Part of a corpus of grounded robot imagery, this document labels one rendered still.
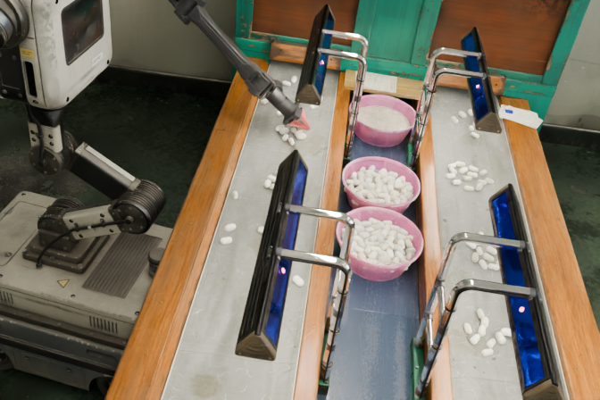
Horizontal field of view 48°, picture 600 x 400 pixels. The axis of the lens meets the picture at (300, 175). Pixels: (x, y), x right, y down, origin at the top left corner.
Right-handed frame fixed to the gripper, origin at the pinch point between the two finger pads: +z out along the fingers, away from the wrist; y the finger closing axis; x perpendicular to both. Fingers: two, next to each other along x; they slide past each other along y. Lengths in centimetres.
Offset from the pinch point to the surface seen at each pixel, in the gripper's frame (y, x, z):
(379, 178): -18.9, -15.0, 23.6
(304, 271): -70, -2, 7
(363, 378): -98, -9, 26
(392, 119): 21.6, -18.0, 26.8
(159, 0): 135, 75, -59
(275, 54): 43.8, 7.8, -17.8
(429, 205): -34, -28, 33
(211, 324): -94, 13, -9
